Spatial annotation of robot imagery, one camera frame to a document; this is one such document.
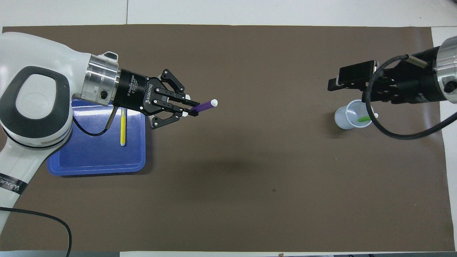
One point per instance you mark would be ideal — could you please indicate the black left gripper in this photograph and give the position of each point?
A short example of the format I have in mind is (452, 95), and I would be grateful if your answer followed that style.
(134, 91)

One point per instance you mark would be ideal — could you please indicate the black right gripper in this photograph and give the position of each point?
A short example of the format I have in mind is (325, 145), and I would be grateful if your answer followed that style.
(417, 82)

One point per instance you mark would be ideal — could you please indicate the purple pen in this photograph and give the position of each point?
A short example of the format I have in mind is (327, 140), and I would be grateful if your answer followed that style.
(204, 106)

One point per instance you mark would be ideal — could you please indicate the green pen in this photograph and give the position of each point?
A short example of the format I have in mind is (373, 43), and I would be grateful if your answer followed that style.
(365, 118)

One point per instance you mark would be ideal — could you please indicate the yellow pen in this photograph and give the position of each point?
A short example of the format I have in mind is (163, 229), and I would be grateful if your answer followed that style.
(123, 132)

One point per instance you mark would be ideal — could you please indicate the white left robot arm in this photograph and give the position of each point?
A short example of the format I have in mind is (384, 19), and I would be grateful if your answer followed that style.
(32, 89)

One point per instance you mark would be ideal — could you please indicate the pale blue mesh pen cup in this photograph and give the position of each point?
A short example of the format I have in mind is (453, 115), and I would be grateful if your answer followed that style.
(344, 119)

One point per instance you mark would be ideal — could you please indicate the brown table mat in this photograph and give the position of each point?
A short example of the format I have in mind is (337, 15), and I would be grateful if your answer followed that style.
(228, 171)

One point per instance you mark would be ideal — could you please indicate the blue plastic tray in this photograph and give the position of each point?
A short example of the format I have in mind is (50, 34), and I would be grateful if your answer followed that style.
(93, 157)

